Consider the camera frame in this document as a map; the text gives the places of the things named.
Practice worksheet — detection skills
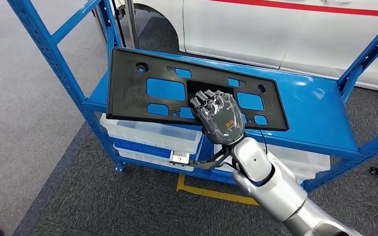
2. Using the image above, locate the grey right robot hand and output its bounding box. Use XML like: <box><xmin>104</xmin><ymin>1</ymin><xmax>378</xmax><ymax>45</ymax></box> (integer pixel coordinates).
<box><xmin>189</xmin><ymin>89</ymin><xmax>246</xmax><ymax>146</ymax></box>

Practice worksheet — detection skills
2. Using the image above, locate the black plastic plate bracket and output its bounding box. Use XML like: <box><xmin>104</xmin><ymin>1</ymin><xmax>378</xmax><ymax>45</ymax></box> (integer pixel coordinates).
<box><xmin>105</xmin><ymin>47</ymin><xmax>290</xmax><ymax>132</ymax></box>

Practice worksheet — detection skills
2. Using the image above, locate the blue metal shelf rack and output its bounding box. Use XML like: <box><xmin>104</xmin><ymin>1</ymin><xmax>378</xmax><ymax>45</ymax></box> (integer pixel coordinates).
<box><xmin>8</xmin><ymin>0</ymin><xmax>378</xmax><ymax>193</ymax></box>

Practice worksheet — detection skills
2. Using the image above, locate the yellow floor tape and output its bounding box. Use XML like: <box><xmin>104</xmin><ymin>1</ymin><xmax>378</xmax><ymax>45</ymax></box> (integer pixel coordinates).
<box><xmin>175</xmin><ymin>174</ymin><xmax>260</xmax><ymax>207</ymax></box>

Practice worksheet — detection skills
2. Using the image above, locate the white translucent plastic bin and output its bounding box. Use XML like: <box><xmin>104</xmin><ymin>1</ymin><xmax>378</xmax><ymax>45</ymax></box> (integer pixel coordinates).
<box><xmin>113</xmin><ymin>147</ymin><xmax>196</xmax><ymax>173</ymax></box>
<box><xmin>213</xmin><ymin>143</ymin><xmax>332</xmax><ymax>185</ymax></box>
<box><xmin>99</xmin><ymin>113</ymin><xmax>204</xmax><ymax>156</ymax></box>

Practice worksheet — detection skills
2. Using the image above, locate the white car with red stripe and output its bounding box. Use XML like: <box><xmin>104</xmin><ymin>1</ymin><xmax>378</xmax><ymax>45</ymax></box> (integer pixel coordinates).
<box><xmin>110</xmin><ymin>0</ymin><xmax>378</xmax><ymax>93</ymax></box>

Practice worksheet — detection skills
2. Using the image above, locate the grey metal pole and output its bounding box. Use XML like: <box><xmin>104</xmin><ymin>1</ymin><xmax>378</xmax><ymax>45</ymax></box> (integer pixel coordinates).
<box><xmin>124</xmin><ymin>0</ymin><xmax>141</xmax><ymax>50</ymax></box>

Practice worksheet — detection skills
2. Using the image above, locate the thin black rod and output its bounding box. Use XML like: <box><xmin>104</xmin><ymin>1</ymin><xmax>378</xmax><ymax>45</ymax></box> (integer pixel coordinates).
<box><xmin>109</xmin><ymin>0</ymin><xmax>127</xmax><ymax>48</ymax></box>

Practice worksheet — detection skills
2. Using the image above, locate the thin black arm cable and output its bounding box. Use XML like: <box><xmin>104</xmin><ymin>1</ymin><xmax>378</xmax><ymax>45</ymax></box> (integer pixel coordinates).
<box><xmin>255</xmin><ymin>129</ymin><xmax>269</xmax><ymax>156</ymax></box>

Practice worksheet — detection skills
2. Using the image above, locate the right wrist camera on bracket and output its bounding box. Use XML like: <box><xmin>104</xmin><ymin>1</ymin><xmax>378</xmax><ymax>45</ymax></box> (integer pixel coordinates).
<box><xmin>169</xmin><ymin>147</ymin><xmax>234</xmax><ymax>171</ymax></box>

